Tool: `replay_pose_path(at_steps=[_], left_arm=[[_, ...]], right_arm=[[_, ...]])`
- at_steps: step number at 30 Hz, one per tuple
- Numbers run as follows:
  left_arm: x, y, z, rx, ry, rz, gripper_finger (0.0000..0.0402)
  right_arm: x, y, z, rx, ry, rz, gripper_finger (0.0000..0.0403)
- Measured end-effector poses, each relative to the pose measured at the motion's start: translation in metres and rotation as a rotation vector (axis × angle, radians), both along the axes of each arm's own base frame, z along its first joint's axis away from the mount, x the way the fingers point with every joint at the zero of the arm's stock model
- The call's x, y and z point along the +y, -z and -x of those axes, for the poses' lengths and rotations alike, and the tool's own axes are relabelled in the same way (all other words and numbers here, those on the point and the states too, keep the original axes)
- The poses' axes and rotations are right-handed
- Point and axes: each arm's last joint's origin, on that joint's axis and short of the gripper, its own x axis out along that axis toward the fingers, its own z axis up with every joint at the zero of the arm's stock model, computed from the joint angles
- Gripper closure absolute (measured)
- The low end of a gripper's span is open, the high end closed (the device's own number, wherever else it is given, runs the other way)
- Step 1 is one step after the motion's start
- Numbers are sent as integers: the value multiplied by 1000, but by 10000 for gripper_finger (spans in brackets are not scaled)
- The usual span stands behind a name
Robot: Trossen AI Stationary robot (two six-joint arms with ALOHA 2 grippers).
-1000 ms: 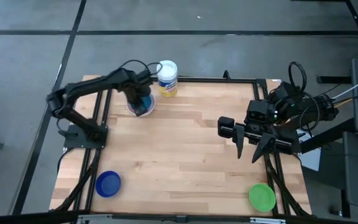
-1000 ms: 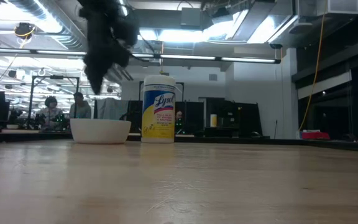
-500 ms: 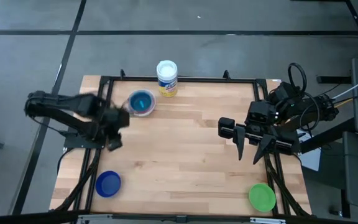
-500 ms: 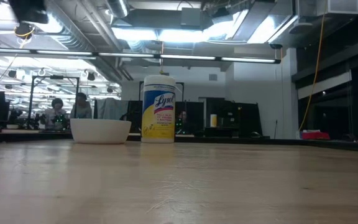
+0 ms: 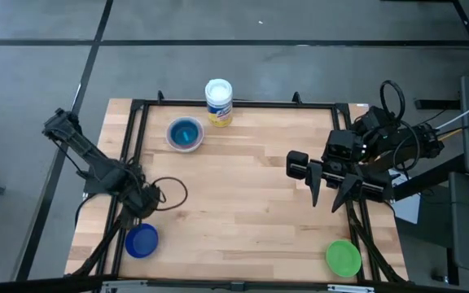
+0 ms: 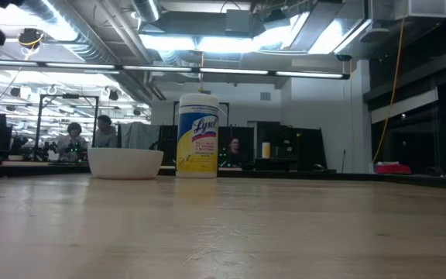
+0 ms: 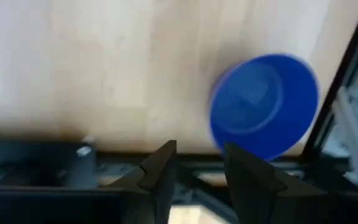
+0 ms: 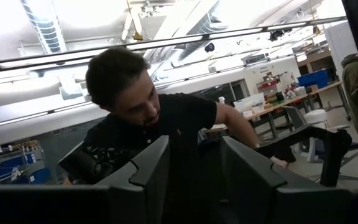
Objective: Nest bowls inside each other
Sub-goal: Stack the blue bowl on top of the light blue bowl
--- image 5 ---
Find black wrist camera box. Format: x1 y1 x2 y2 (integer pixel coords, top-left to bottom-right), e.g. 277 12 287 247
322 129 366 164

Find Lysol wipes canister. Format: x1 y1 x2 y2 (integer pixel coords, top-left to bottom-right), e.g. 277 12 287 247
204 78 234 129

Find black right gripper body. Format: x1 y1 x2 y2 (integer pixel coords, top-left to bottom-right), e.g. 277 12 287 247
286 150 394 203

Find white cable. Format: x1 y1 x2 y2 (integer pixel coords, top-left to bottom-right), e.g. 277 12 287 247
435 94 469 131

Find white paper sheet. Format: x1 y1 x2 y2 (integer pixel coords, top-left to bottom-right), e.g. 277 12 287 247
389 169 423 225

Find black cable loop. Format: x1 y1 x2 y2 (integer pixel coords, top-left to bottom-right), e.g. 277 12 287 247
151 176 189 212
379 80 407 122

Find black aluminium table frame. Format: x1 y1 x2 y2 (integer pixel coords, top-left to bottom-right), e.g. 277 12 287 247
70 90 410 286

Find black crossbar with silver brackets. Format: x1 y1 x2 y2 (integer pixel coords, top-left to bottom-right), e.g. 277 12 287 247
0 274 469 293

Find teal bowl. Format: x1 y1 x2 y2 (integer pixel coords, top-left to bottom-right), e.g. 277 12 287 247
170 120 201 147

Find dark blue bowl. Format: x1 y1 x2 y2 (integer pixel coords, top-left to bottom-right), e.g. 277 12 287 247
125 222 160 259

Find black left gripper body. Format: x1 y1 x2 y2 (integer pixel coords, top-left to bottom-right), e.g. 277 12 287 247
122 186 163 221

